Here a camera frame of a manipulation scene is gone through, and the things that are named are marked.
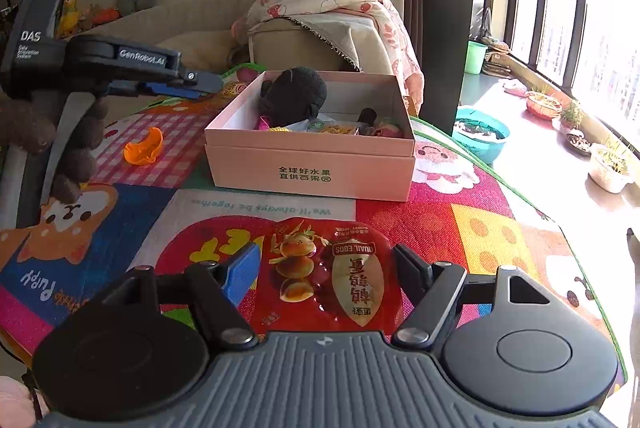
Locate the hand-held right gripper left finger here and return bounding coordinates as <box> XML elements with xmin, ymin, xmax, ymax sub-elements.
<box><xmin>119</xmin><ymin>243</ymin><xmax>264</xmax><ymax>352</ymax></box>

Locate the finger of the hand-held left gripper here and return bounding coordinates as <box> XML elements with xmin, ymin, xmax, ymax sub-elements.
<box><xmin>107</xmin><ymin>79</ymin><xmax>209</xmax><ymax>101</ymax></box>
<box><xmin>172</xmin><ymin>68</ymin><xmax>224</xmax><ymax>93</ymax></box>

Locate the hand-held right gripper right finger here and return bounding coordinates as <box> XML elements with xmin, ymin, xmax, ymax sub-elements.
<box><xmin>391</xmin><ymin>244</ymin><xmax>557</xmax><ymax>352</ymax></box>

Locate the red snack packet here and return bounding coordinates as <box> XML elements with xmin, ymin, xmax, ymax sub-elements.
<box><xmin>248</xmin><ymin>217</ymin><xmax>405</xmax><ymax>345</ymax></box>

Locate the black plush toy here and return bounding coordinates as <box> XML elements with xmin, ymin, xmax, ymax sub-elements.
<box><xmin>257</xmin><ymin>66</ymin><xmax>329</xmax><ymax>127</ymax></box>

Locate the pink cardboard box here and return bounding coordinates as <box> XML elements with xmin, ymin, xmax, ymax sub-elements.
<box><xmin>204</xmin><ymin>70</ymin><xmax>417</xmax><ymax>203</ymax></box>

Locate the yellow snack packet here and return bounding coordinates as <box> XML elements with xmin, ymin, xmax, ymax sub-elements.
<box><xmin>292</xmin><ymin>118</ymin><xmax>361</xmax><ymax>137</ymax></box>

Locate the pink round face toy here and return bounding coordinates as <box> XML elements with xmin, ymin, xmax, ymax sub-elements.
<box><xmin>370</xmin><ymin>120</ymin><xmax>405</xmax><ymax>140</ymax></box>

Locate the person's left hand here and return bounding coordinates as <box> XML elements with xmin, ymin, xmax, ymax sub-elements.
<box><xmin>0</xmin><ymin>90</ymin><xmax>110</xmax><ymax>205</ymax></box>

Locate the beige blanket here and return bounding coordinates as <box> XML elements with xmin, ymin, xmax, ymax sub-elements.
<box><xmin>154</xmin><ymin>28</ymin><xmax>239</xmax><ymax>72</ymax></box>

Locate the orange snack packet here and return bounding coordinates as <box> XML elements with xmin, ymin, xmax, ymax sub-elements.
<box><xmin>219</xmin><ymin>80</ymin><xmax>251</xmax><ymax>102</ymax></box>

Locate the yellow plush toy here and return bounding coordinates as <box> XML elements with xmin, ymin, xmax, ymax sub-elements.
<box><xmin>57</xmin><ymin>0</ymin><xmax>84</xmax><ymax>39</ymax></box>

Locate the green rimmed pink toy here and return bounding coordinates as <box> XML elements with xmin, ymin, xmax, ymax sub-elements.
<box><xmin>222</xmin><ymin>62</ymin><xmax>267</xmax><ymax>84</ymax></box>

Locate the colourful play mat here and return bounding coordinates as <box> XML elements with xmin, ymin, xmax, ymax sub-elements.
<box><xmin>0</xmin><ymin>73</ymin><xmax>629</xmax><ymax>409</ymax></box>

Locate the pink plush toy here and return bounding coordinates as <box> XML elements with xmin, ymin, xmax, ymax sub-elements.
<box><xmin>230</xmin><ymin>16</ymin><xmax>251</xmax><ymax>45</ymax></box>

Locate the orange plastic toy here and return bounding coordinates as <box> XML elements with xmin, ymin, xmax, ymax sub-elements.
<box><xmin>123</xmin><ymin>126</ymin><xmax>165</xmax><ymax>167</ymax></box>

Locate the grey sofa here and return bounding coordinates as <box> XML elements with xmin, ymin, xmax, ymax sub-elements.
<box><xmin>65</xmin><ymin>0</ymin><xmax>251</xmax><ymax>119</ymax></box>

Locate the beige sofa armrest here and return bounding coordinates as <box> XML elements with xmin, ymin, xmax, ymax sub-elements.
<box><xmin>247</xmin><ymin>19</ymin><xmax>347</xmax><ymax>72</ymax></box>

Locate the blue plastic basin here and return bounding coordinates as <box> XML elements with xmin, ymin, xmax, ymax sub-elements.
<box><xmin>452</xmin><ymin>105</ymin><xmax>511</xmax><ymax>164</ymax></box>

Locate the grey towel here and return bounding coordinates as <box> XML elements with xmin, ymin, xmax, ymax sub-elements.
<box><xmin>287</xmin><ymin>13</ymin><xmax>392</xmax><ymax>74</ymax></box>

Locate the red plant pot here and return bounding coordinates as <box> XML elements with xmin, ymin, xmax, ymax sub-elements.
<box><xmin>524</xmin><ymin>88</ymin><xmax>564</xmax><ymax>122</ymax></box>

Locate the dark shallow bowl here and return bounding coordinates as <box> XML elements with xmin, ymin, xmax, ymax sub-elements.
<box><xmin>565</xmin><ymin>130</ymin><xmax>594</xmax><ymax>158</ymax></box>

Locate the small plant pot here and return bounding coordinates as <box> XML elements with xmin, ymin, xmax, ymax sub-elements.
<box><xmin>558</xmin><ymin>100</ymin><xmax>584</xmax><ymax>132</ymax></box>

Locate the white plant pot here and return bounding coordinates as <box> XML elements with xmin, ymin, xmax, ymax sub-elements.
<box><xmin>588</xmin><ymin>137</ymin><xmax>635</xmax><ymax>194</ymax></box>

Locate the green plastic cup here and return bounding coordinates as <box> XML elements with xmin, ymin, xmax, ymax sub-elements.
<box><xmin>464</xmin><ymin>40</ymin><xmax>489</xmax><ymax>75</ymax></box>

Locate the dark curtain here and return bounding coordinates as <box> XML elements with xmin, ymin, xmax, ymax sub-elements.
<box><xmin>402</xmin><ymin>0</ymin><xmax>477</xmax><ymax>122</ymax></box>

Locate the window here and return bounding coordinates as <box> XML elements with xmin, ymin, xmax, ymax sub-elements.
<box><xmin>475</xmin><ymin>0</ymin><xmax>640</xmax><ymax>150</ymax></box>

